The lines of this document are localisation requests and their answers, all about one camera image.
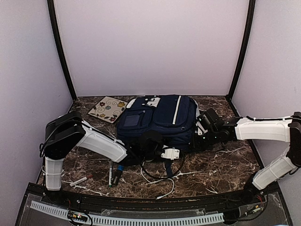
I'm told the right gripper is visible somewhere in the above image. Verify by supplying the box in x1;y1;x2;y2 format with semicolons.
189;129;220;152

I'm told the navy blue student backpack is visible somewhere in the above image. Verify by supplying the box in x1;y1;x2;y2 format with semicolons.
116;94;198;177

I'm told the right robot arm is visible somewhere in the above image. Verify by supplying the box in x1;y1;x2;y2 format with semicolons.
191;108;301;204

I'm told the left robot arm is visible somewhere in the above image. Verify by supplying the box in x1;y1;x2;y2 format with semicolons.
39;111;149;205

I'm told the green capped white marker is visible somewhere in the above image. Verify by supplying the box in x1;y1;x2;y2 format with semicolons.
108;160;113;187

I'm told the red capped white marker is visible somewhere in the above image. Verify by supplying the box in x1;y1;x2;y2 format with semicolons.
70;174;93;187

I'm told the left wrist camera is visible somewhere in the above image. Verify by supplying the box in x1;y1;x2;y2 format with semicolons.
161;145;180;160

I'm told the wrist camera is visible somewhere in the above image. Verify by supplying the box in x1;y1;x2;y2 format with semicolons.
161;145;180;160
196;116;207;136

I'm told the white charger with cable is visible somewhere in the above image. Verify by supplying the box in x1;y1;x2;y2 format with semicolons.
140;162;175;200

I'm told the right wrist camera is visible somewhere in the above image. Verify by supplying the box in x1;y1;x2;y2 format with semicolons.
196;116;207;136

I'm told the grey slotted cable duct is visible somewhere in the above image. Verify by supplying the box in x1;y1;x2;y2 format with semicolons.
30;201;224;226

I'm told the left black frame post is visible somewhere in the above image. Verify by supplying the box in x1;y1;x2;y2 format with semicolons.
47;0;77;101

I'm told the black frame post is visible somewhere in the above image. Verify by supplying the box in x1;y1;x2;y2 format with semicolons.
226;0;256;102
47;0;77;101

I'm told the right black frame post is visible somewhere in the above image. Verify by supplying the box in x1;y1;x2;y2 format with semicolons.
226;0;256;102

